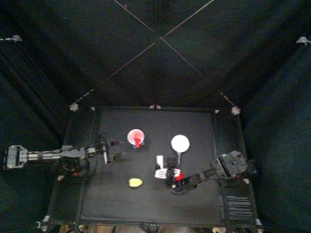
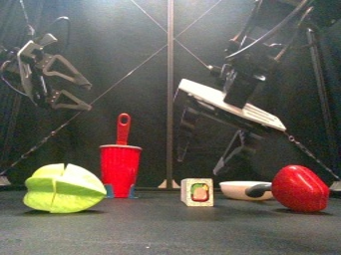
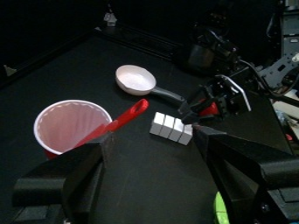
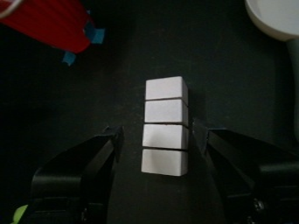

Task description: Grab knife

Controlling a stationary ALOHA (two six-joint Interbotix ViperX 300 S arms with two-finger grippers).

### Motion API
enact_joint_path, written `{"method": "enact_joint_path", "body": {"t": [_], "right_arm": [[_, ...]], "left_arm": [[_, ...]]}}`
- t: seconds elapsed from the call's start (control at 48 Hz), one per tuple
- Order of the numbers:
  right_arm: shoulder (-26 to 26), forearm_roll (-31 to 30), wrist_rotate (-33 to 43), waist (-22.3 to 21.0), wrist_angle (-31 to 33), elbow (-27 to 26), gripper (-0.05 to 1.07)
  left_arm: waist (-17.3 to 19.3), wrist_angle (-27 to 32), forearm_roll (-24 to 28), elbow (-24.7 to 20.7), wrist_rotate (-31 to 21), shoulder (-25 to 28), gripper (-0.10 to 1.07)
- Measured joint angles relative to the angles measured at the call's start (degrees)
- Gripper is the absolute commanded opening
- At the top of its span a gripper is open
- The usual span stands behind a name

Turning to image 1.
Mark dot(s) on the white toy knife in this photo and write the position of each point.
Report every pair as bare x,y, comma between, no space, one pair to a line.
161,165

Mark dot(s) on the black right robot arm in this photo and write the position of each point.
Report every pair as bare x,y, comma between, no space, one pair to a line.
227,166

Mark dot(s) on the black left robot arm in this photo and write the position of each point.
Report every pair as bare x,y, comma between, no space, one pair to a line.
44,155

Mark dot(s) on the white toy spoon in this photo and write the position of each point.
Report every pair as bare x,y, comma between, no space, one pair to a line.
181,143

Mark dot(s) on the yellow toy lemon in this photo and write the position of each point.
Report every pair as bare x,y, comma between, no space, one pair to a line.
135,182

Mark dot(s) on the grey frame corner bracket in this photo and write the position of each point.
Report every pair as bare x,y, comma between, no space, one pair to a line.
235,110
15,38
154,106
74,106
303,40

